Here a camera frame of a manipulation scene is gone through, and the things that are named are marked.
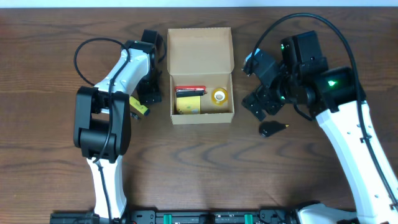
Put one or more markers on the yellow sticky note pad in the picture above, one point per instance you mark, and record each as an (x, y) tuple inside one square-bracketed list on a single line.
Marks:
[(188, 105)]

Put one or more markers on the clear tape roll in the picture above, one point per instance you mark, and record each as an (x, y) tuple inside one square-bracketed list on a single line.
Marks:
[(219, 96)]

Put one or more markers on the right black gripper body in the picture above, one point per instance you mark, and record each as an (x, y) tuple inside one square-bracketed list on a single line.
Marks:
[(265, 99)]

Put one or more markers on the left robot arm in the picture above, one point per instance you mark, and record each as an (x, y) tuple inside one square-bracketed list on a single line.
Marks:
[(102, 128)]

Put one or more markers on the black correction tape dispenser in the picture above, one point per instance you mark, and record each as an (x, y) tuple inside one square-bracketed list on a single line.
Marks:
[(268, 128)]

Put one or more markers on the red black stapler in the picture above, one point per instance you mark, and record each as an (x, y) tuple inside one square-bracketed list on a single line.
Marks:
[(188, 91)]

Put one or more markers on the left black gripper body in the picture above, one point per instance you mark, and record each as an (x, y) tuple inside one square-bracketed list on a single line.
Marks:
[(149, 94)]

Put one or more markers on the open cardboard box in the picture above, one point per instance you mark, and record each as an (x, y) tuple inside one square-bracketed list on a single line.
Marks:
[(201, 57)]

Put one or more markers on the yellow highlighter marker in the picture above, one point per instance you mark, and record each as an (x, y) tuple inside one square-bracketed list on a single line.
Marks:
[(138, 106)]

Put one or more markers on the black ballpoint pen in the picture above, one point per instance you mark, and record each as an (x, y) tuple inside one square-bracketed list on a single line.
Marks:
[(135, 116)]

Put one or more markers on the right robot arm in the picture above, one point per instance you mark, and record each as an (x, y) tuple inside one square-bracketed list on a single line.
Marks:
[(339, 106)]

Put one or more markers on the black aluminium mounting rail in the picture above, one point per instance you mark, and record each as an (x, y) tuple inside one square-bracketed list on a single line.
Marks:
[(152, 217)]

